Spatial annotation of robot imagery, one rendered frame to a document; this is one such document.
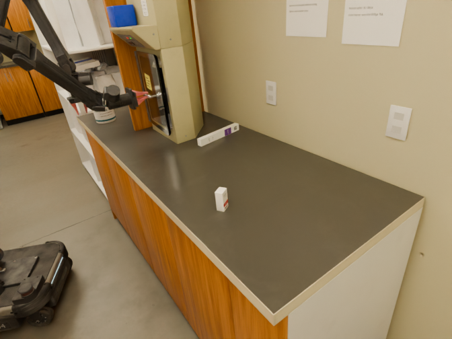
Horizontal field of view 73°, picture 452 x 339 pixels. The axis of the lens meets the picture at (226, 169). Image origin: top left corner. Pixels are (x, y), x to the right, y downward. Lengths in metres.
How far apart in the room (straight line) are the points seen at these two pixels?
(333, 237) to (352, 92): 0.58
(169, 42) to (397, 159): 1.07
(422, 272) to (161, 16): 1.49
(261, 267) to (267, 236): 0.12
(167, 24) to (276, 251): 1.08
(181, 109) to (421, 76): 1.02
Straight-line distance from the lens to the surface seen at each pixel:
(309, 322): 0.94
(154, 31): 1.49
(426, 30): 1.13
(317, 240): 0.95
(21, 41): 1.34
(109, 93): 1.47
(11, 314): 2.15
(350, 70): 1.27
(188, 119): 1.61
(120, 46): 1.82
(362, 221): 1.04
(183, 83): 1.56
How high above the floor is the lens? 1.57
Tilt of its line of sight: 29 degrees down
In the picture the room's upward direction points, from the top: 5 degrees counter-clockwise
